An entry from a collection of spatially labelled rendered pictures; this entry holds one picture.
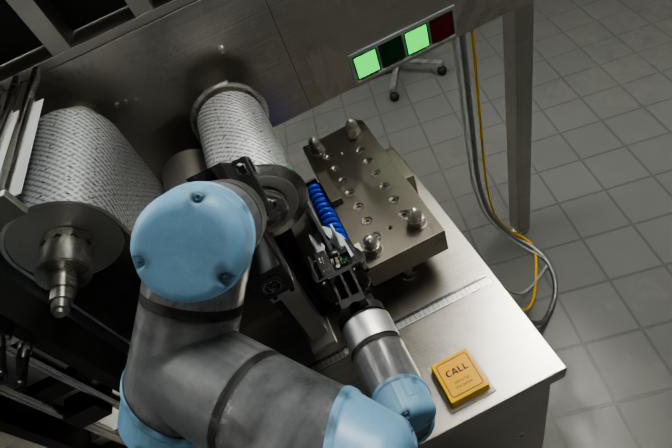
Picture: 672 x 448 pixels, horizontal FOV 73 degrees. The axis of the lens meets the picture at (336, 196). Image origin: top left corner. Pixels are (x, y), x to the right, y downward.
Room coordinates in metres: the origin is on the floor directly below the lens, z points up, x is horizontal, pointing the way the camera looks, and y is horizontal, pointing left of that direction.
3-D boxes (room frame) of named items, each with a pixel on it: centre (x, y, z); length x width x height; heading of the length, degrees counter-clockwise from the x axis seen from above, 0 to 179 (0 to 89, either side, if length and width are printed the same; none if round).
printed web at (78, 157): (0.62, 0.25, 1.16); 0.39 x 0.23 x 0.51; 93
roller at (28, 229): (0.62, 0.36, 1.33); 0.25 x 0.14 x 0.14; 3
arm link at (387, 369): (0.24, 0.03, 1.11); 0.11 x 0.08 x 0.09; 3
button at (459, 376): (0.28, -0.06, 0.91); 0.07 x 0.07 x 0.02; 3
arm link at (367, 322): (0.31, 0.04, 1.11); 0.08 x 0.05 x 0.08; 93
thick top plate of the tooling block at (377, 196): (0.68, -0.06, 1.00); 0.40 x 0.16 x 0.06; 3
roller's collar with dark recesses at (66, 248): (0.47, 0.36, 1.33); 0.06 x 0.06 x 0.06; 3
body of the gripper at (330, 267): (0.40, 0.04, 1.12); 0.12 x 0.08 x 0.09; 3
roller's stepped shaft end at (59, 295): (0.41, 0.35, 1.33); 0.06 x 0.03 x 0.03; 3
